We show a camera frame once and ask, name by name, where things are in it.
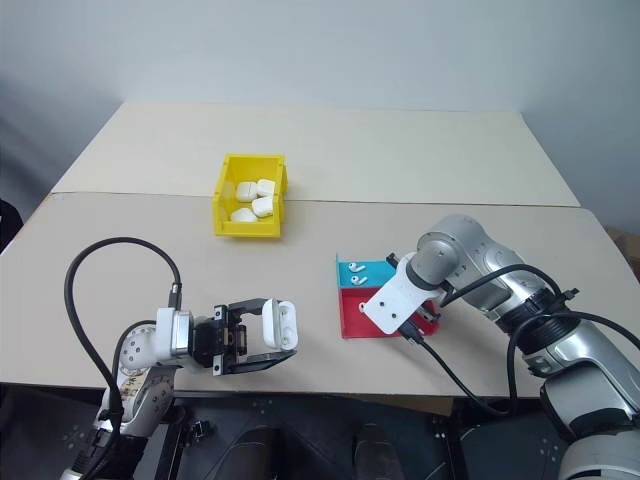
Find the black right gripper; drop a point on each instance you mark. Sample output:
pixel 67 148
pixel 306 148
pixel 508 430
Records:
pixel 430 312

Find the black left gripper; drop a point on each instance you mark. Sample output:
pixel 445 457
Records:
pixel 207 342

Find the white earbud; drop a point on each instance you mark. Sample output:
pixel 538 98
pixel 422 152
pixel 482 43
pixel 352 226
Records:
pixel 358 279
pixel 355 266
pixel 362 305

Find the dark object at wall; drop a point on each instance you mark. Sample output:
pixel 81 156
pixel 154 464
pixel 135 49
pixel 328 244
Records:
pixel 9 225

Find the yellow plastic bin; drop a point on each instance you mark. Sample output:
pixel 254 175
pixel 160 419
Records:
pixel 222 200

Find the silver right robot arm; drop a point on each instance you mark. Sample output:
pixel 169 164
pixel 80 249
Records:
pixel 565 350

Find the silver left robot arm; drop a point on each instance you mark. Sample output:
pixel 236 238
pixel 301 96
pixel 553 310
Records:
pixel 150 400

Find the white earbud case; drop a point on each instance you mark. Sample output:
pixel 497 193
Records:
pixel 243 215
pixel 263 206
pixel 245 190
pixel 266 187
pixel 286 325

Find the closed white earbud case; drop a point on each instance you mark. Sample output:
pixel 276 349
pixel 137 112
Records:
pixel 243 215
pixel 266 187
pixel 245 190
pixel 263 206

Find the red and blue earbud tray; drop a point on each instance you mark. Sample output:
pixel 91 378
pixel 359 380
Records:
pixel 352 320

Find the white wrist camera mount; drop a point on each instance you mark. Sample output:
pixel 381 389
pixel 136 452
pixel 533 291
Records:
pixel 167 332
pixel 392 300

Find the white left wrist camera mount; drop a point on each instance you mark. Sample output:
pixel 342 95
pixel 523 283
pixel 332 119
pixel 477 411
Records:
pixel 167 332

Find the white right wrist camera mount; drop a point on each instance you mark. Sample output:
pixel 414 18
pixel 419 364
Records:
pixel 392 300

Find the dark rounded shape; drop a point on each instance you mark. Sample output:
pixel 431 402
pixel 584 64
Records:
pixel 260 452
pixel 375 452

